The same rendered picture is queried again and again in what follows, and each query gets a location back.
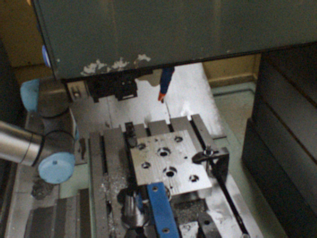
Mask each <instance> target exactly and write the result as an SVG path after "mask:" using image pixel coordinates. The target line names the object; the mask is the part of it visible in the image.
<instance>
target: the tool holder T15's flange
mask: <svg viewBox="0 0 317 238"><path fill-rule="evenodd" d="M143 205H144V207H145V217H144V218H143V219H142V220H140V221H137V222H131V221H128V220H127V219H126V218H125V205H124V206H123V207H122V208H121V225H122V227H123V228H124V229H125V230H126V231H127V230H130V229H132V228H133V229H135V228H136V227H138V226H142V227H143V226H147V225H149V223H150V220H149V207H148V206H147V205H146V204H145V203H144V202H143Z"/></svg>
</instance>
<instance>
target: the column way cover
mask: <svg viewBox="0 0 317 238"><path fill-rule="evenodd" d="M263 58H264V59H265V60H264V68H263V73H262V82H261V86H260V91H259V97H260V104H259V109H258V117H257V121H256V127H255V130H256V131H257V132H258V134H259V135H260V136H261V138H262V140H263V141H264V142H265V144H266V145H267V146H268V148H269V149H270V151H271V153H273V155H274V156H275V158H276V159H277V160H278V162H279V163H280V165H281V166H282V168H283V169H284V171H285V172H286V173H287V174H288V176H289V177H290V179H291V180H292V181H293V182H294V185H295V186H296V187H297V189H298V190H299V191H300V192H301V194H302V195H303V197H304V199H305V200H306V201H307V203H308V204H309V205H310V207H311V208H312V209H313V212H314V213H315V214H316V216H317V45H314V46H308V47H301V48H295V49H289V50H280V51H276V52H270V53H263Z"/></svg>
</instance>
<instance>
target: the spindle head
mask: <svg viewBox="0 0 317 238"><path fill-rule="evenodd" d="M33 3H34V6H35V9H36V14H37V17H38V20H39V24H40V27H41V30H42V35H43V37H44V40H45V43H46V44H45V45H46V48H47V50H48V53H49V58H50V61H51V63H52V69H53V72H54V75H55V77H56V79H60V80H61V83H62V84H64V83H74V82H79V81H84V80H93V79H99V78H105V77H114V76H118V75H125V74H131V73H140V72H144V71H150V70H159V69H165V68H170V67H176V66H184V65H190V64H195V63H204V62H210V61H217V60H225V59H230V58H236V57H242V56H251V55H255V54H261V53H270V52H276V51H280V50H289V49H295V48H301V47H308V46H314V45H317V0H33Z"/></svg>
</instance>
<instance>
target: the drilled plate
mask: <svg viewBox="0 0 317 238"><path fill-rule="evenodd" d="M175 136H176V137H175ZM181 136H183V137H182V138H181ZM154 138H155V139H154ZM161 139H163V140H161ZM137 141H138V143H139V144H138V146H137V148H138V149H137V148H136V147H131V146H129V148H130V153H131V157H132V164H133V168H134V172H135V179H136V183H137V185H142V184H148V183H149V182H150V183H151V182H152V181H154V182H155V181H156V182H160V181H163V183H164V185H166V187H168V188H169V190H170V194H171V195H172V200H173V204H178V203H182V202H187V201H191V200H196V199H201V198H205V197H211V196H212V185H211V182H210V180H209V178H208V176H207V173H206V171H205V169H204V166H203V165H202V163H191V161H192V160H191V158H192V157H193V156H194V155H195V154H196V153H197V151H196V149H195V147H194V144H193V142H192V140H191V138H190V135H189V133H188V131H187V130H184V131H178V132H172V133H167V134H162V135H154V136H151V137H145V138H140V139H137ZM147 141H150V142H147ZM143 142H144V144H143ZM176 142H178V143H176ZM179 143H180V144H179ZM145 144H148V146H147V145H145ZM159 146H160V147H159ZM158 147H159V148H158ZM145 148H146V149H145ZM139 149H142V150H139ZM148 149H149V150H148ZM146 150H148V151H147V152H146ZM170 150H171V151H170ZM172 151H173V152H172ZM179 152H181V153H180V154H179ZM170 153H171V154H170ZM157 154H158V155H159V156H160V157H159V156H158V155H157ZM168 154H170V156H169V155H168ZM139 156H140V157H139ZM145 156H146V157H145ZM165 156H166V157H165ZM149 158H151V159H149ZM169 158H170V159H169ZM145 159H146V160H145ZM142 162H143V163H142ZM140 164H141V165H140ZM190 174H191V176H190ZM161 175H162V176H161ZM163 175H164V176H165V177H164V176H163ZM175 175H176V176H175ZM161 177H162V178H161ZM169 177H170V178H169ZM172 177H173V178H172ZM189 178H190V181H188V180H189ZM170 181H171V182H170ZM191 181H192V182H193V183H192V182H191ZM194 182H195V183H194ZM150 183H149V184H150ZM171 183H172V184H171ZM174 183H175V184H174ZM170 184H171V186H173V187H174V188H175V189H174V188H173V187H171V186H170Z"/></svg>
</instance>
